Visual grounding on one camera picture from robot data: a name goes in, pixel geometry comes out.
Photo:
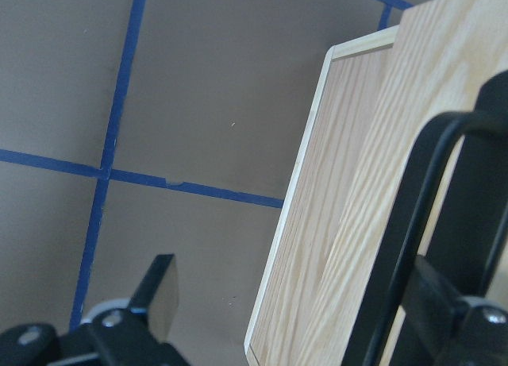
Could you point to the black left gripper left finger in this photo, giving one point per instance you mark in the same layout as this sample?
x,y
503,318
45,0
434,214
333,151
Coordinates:
x,y
156,299

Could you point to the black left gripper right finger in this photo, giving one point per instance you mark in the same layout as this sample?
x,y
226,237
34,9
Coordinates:
x,y
437,311

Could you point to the light wooden drawer cabinet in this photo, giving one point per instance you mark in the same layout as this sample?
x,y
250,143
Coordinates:
x,y
443,52

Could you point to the wooden drawer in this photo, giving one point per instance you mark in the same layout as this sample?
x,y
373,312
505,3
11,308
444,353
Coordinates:
x,y
371,104
340,116

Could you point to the black drawer handle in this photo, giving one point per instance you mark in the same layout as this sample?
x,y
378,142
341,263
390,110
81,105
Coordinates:
x,y
451,208

